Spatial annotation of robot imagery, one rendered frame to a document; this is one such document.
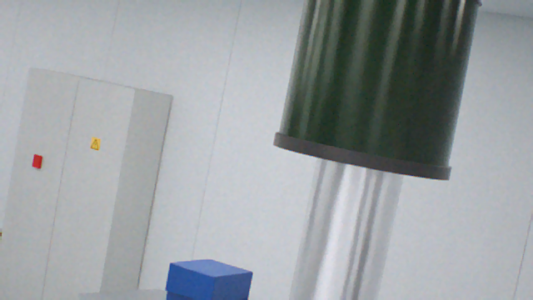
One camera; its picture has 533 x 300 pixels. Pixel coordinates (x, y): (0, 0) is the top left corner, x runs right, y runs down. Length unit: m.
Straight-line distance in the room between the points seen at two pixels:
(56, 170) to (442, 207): 3.03
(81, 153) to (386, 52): 7.16
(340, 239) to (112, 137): 6.92
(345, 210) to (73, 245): 7.18
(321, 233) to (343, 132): 0.03
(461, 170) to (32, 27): 4.15
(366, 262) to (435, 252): 5.88
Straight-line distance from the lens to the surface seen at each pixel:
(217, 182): 7.06
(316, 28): 0.27
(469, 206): 6.05
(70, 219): 7.47
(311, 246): 0.27
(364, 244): 0.27
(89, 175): 7.33
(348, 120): 0.26
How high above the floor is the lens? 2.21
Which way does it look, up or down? 3 degrees down
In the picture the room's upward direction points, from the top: 11 degrees clockwise
